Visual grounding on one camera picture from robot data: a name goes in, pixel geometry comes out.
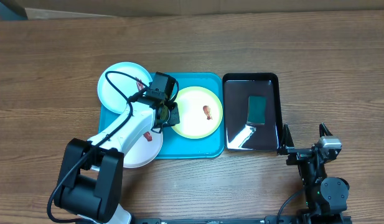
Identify red stain on pink plate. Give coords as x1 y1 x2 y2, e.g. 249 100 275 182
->
143 132 152 142

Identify green sponge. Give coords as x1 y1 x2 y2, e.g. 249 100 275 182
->
247 96 266 126

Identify pink plate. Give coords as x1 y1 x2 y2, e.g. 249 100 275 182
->
123 131 164 169

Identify red stain on blue plate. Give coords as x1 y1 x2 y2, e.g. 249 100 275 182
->
136 78 145 91

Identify light blue plate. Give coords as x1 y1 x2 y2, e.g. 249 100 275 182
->
97 62 152 114

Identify yellow green plate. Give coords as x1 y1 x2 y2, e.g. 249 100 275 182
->
172 86 223 139

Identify cardboard backdrop panel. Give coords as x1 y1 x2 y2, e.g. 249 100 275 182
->
16 0 384 16

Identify red stain on yellow plate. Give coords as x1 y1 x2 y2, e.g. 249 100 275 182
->
203 105 212 120

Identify teal plastic tray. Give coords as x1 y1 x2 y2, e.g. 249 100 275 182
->
98 72 226 160

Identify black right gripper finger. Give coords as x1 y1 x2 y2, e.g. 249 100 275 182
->
319 123 332 137
281 123 294 149

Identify black rectangular tray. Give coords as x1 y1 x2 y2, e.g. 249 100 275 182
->
222 73 283 151

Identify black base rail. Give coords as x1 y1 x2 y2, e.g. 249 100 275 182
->
75 214 353 224

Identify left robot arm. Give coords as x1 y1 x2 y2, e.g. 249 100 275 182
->
47 88 179 223

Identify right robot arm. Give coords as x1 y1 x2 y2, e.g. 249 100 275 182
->
276 123 350 223

